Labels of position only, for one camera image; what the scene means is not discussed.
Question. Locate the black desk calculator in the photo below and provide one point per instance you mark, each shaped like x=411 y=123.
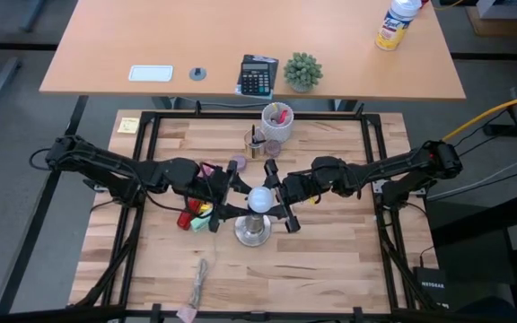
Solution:
x=256 y=78

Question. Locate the black Netgear box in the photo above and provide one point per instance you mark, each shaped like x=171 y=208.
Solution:
x=431 y=287

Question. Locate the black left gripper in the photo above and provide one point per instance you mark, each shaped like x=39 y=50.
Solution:
x=213 y=188

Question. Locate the white round lightbulb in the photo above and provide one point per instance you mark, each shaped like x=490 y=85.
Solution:
x=260 y=199

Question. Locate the black pen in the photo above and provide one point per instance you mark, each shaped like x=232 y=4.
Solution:
x=253 y=134

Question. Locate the pink stapler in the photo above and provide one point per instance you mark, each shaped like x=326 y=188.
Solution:
x=207 y=170

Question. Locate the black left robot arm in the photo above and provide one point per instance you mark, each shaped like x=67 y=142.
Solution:
x=106 y=163

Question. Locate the brushed silver lamp base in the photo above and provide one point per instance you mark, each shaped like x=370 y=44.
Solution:
x=253 y=233

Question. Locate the yellow Lysol wipes canister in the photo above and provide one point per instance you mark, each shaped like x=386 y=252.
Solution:
x=393 y=29

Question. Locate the black metal rig frame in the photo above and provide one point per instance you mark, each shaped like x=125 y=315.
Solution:
x=258 y=116

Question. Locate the yellow sticky note pad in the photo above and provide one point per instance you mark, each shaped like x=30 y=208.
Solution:
x=128 y=125

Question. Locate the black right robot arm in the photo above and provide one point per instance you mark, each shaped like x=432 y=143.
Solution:
x=397 y=163

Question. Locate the large pink patterned round tin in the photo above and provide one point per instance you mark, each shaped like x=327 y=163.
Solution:
x=240 y=162

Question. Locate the white textured pen cup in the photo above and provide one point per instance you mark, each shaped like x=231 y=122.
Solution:
x=277 y=133

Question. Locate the orange wooden desk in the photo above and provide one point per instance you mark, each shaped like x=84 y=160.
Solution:
x=195 y=36

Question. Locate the green succulent in pot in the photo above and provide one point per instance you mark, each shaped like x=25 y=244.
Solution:
x=302 y=72

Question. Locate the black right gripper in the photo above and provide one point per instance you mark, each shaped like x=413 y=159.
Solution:
x=299 y=190

